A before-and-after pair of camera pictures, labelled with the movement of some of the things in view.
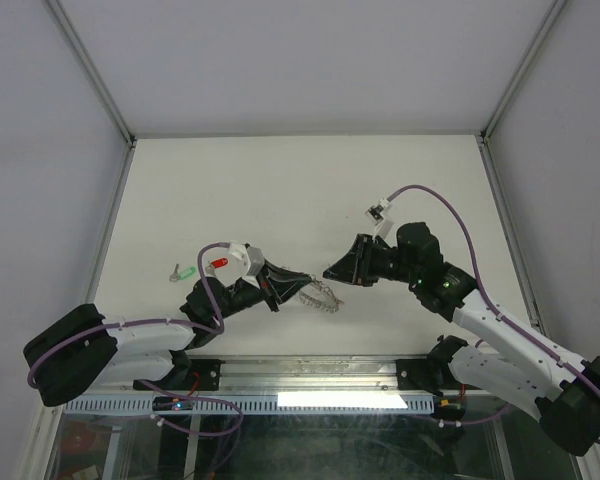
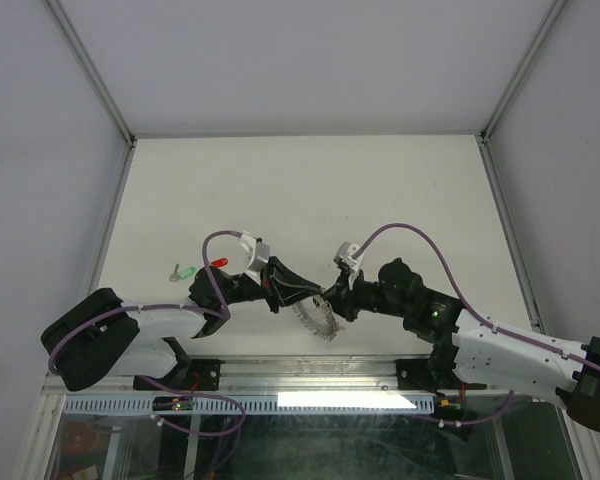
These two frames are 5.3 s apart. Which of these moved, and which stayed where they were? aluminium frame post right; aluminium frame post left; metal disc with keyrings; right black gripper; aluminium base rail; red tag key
Moved: metal disc with keyrings; right black gripper
Stayed: red tag key; aluminium frame post right; aluminium base rail; aluminium frame post left
